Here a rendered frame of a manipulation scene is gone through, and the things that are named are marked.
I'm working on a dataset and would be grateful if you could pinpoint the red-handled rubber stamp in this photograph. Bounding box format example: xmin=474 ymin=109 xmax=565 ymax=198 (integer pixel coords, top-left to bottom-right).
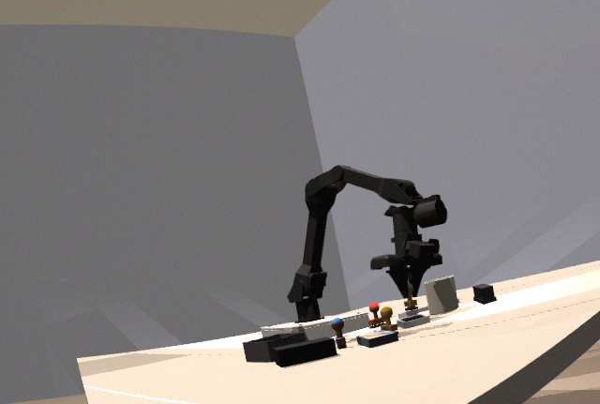
xmin=368 ymin=303 xmax=386 ymax=329

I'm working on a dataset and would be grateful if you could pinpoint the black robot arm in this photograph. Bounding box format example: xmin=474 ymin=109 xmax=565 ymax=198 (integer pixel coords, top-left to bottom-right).
xmin=288 ymin=165 xmax=447 ymax=323

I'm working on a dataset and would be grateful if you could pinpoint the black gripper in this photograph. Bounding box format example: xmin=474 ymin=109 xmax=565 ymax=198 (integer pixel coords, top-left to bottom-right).
xmin=370 ymin=230 xmax=443 ymax=299

